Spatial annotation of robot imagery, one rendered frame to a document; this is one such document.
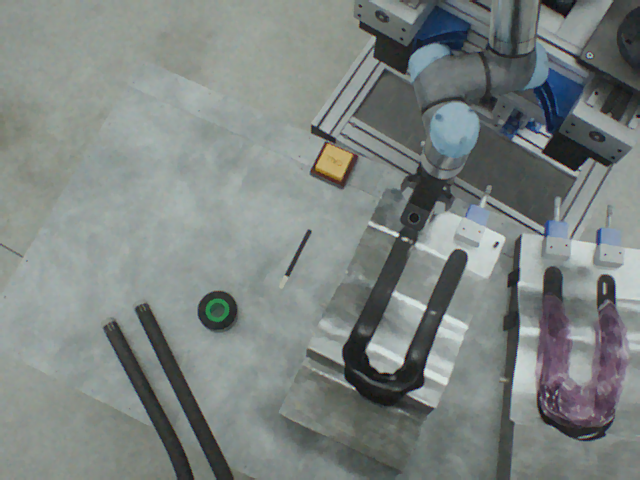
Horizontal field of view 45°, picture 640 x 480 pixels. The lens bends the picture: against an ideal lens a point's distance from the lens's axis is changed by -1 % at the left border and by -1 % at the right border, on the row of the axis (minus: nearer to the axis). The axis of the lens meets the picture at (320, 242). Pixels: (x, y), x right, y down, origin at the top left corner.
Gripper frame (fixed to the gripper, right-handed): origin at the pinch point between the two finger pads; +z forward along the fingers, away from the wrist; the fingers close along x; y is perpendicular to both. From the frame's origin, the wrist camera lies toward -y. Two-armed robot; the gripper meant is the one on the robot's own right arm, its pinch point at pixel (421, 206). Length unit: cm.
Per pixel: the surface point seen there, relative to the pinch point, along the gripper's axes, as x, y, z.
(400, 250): 0.2, -9.2, 2.6
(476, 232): -11.8, -0.6, -1.0
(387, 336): -4.4, -26.8, -1.5
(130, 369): 38, -53, 6
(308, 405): 3.6, -44.2, 4.8
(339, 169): 18.9, 2.7, 7.0
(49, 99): 129, 14, 91
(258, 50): 74, 61, 91
